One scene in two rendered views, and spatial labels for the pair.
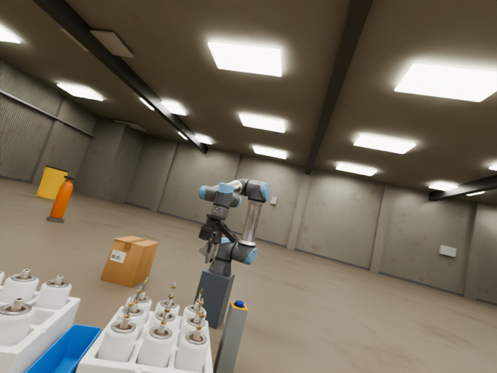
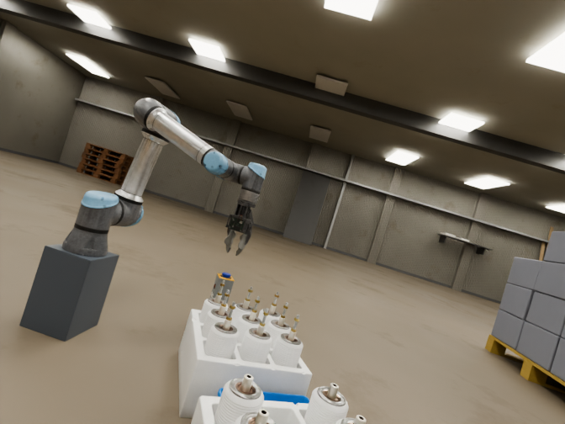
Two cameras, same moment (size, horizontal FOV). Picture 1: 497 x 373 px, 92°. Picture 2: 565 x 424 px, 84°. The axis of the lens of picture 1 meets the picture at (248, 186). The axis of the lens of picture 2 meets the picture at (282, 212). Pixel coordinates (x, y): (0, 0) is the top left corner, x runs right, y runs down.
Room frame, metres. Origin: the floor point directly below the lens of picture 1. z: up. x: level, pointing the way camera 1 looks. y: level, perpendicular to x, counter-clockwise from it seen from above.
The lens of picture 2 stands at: (1.15, 1.34, 0.66)
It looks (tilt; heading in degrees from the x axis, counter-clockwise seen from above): 1 degrees up; 261
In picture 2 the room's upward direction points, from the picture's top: 17 degrees clockwise
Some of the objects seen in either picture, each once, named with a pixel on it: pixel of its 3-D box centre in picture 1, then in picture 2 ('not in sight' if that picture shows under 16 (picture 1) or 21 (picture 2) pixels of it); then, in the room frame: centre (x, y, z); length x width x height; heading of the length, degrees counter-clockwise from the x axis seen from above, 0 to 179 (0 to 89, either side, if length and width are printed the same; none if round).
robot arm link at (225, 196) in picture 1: (224, 195); (253, 177); (1.11, 0.10, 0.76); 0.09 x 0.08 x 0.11; 159
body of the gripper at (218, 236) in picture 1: (213, 228); (241, 216); (1.11, 0.11, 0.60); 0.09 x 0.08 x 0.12; 69
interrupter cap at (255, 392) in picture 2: (58, 283); (245, 389); (1.01, 0.63, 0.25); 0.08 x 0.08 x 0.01
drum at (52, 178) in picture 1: (52, 183); not in sight; (5.77, 4.54, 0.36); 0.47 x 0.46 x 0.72; 78
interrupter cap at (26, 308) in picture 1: (15, 308); (331, 396); (0.78, 0.58, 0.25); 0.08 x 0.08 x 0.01
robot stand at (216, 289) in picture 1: (213, 295); (72, 288); (1.64, 0.04, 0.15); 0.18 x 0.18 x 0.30; 78
